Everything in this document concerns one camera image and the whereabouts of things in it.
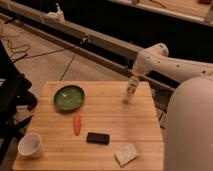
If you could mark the wooden table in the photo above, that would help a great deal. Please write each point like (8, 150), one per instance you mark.
(102, 112)

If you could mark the grey metal rail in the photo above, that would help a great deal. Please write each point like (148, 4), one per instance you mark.
(118, 31)

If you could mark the white plastic bottle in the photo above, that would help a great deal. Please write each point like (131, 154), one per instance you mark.
(131, 88)

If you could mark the white object on rail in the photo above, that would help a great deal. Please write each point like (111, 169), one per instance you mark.
(58, 15)

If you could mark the black rectangular block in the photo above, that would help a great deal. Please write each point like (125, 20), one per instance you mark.
(98, 138)

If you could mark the green bowl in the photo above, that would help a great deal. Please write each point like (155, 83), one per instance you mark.
(68, 98)

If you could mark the beige sponge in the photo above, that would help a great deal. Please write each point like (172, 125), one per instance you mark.
(126, 154)

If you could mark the black chair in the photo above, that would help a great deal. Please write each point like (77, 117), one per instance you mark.
(14, 92)

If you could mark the orange carrot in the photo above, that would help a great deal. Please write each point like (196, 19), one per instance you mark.
(77, 124)

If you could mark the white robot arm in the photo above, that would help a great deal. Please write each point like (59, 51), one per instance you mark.
(189, 126)

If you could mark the white paper cup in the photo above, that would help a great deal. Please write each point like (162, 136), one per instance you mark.
(31, 145)

